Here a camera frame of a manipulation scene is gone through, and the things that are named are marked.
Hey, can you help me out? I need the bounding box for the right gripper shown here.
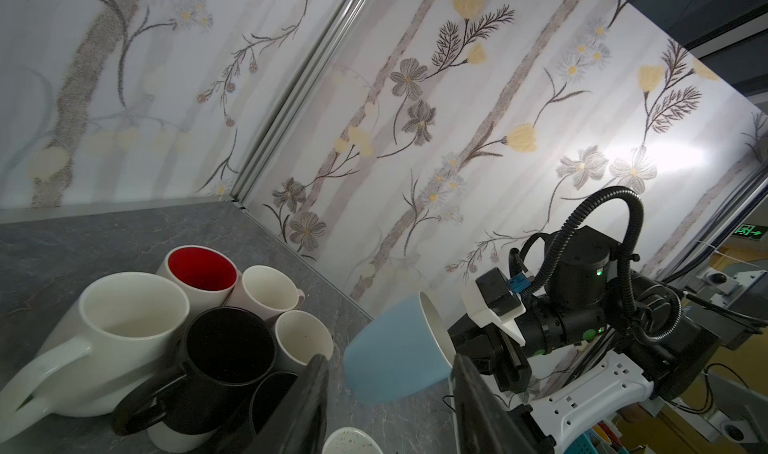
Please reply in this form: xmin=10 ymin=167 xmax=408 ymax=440
xmin=448 ymin=227 xmax=618 ymax=394

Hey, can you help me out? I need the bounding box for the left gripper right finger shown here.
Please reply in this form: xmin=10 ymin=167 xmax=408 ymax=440
xmin=451 ymin=355 xmax=536 ymax=454

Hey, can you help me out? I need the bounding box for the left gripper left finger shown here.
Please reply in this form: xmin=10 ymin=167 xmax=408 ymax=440
xmin=244 ymin=355 xmax=329 ymax=453

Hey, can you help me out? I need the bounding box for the grey mug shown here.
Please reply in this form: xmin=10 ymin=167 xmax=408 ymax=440
xmin=273 ymin=310 xmax=334 ymax=374

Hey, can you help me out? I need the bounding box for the light blue mug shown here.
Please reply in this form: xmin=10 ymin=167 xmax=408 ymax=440
xmin=343 ymin=292 xmax=456 ymax=404

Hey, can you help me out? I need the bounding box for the black and white mug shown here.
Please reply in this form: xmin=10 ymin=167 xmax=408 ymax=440
xmin=111 ymin=306 xmax=277 ymax=453

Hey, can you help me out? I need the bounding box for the pink mug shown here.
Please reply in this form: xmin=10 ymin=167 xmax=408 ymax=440
xmin=225 ymin=265 xmax=306 ymax=323

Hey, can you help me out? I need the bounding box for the white speckled mug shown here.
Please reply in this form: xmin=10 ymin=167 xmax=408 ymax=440
xmin=1 ymin=272 xmax=190 ymax=441

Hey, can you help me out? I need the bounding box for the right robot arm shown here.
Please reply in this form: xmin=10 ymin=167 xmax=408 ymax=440
xmin=449 ymin=186 xmax=720 ymax=453

